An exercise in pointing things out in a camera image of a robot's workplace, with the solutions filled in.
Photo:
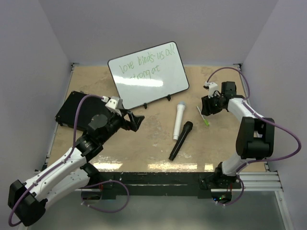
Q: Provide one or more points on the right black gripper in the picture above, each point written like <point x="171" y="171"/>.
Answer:
<point x="207" y="109"/>

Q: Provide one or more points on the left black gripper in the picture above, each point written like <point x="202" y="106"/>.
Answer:
<point x="135" y="121"/>

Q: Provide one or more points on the green whiteboard marker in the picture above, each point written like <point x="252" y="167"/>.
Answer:
<point x="203" y="117"/>

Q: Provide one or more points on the white rectangular whiteboard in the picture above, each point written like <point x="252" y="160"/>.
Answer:
<point x="148" y="75"/>

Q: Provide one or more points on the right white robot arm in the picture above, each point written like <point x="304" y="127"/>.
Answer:
<point x="255" y="139"/>

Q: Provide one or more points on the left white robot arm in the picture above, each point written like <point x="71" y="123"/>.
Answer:
<point x="30" y="199"/>

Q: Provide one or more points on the white microphone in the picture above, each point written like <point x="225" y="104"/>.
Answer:
<point x="179" y="115"/>

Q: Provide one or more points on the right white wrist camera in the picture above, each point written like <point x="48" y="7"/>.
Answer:
<point x="212" y="89"/>

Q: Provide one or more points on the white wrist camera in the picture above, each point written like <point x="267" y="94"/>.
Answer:
<point x="212" y="89"/>
<point x="114" y="105"/>

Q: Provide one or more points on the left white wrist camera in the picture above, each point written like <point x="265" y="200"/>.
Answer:
<point x="114" y="105"/>

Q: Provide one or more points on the black wire easel stand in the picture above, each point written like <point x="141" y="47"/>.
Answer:
<point x="168" y="97"/>

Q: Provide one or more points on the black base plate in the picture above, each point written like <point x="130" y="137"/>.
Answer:
<point x="199" y="184"/>

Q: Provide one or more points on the aluminium frame rail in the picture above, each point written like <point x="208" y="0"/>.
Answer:
<point x="255" y="181"/>

